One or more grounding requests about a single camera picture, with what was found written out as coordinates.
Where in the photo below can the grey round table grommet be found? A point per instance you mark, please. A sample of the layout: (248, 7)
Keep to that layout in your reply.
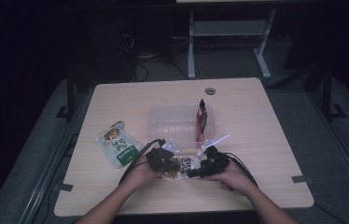
(210, 91)

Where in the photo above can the dark cabinet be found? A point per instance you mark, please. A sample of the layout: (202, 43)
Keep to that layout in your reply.
(107, 62)

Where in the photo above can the person's left hand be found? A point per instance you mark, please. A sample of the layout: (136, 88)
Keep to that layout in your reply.
(140, 177)

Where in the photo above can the white metal desk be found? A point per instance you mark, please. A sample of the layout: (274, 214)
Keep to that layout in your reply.
(190, 46)

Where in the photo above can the red pouch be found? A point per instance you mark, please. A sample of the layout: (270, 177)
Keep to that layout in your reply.
(201, 119)

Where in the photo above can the green pouch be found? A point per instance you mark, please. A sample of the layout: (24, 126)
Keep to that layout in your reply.
(118, 146)

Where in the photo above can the person's right hand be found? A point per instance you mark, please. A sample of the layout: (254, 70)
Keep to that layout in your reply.
(236, 180)

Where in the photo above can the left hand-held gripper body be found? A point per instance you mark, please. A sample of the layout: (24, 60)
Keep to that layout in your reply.
(158, 158)

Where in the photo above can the clear plastic container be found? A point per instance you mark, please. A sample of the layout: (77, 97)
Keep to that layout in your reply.
(169, 121)

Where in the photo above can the grey tape piece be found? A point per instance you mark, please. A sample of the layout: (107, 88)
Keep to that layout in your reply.
(301, 179)
(65, 187)

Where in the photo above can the black metal stand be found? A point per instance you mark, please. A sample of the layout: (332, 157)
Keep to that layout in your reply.
(327, 93)
(70, 96)

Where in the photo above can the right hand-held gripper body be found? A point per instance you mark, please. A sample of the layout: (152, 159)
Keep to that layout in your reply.
(217, 161)

